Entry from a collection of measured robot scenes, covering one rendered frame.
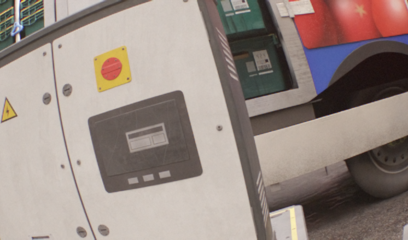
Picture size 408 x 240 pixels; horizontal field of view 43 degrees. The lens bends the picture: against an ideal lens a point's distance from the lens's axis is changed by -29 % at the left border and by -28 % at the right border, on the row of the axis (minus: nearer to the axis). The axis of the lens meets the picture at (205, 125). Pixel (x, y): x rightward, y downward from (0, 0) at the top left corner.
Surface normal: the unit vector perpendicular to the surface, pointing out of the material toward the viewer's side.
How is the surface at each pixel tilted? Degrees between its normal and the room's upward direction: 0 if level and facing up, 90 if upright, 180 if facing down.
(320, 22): 90
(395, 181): 70
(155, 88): 90
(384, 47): 90
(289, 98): 90
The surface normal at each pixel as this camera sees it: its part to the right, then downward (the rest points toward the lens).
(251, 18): -0.10, 0.18
